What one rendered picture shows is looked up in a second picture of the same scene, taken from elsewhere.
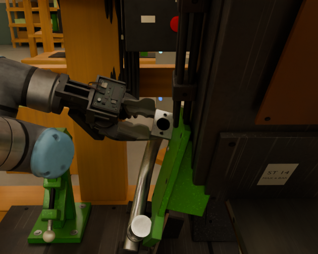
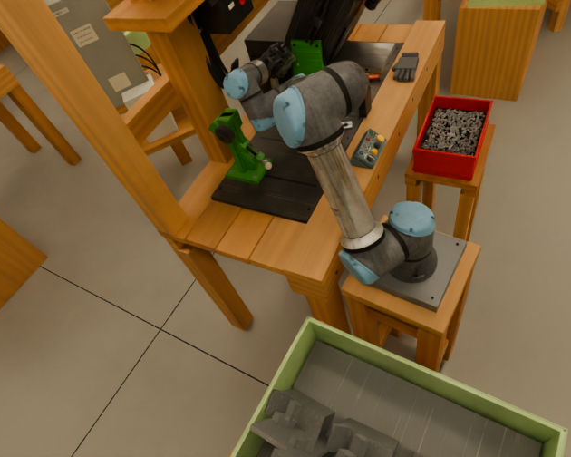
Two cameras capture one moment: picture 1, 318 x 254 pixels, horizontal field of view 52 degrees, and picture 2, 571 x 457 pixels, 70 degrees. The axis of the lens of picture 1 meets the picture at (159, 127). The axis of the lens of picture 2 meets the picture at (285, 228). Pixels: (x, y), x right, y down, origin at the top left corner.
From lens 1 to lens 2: 1.24 m
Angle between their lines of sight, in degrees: 46
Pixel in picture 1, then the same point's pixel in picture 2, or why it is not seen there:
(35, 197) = (204, 189)
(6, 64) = (246, 69)
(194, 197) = not seen: hidden behind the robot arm
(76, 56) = (188, 63)
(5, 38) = not seen: outside the picture
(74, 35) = (181, 49)
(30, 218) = (233, 185)
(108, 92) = (279, 51)
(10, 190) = (184, 204)
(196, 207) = not seen: hidden behind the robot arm
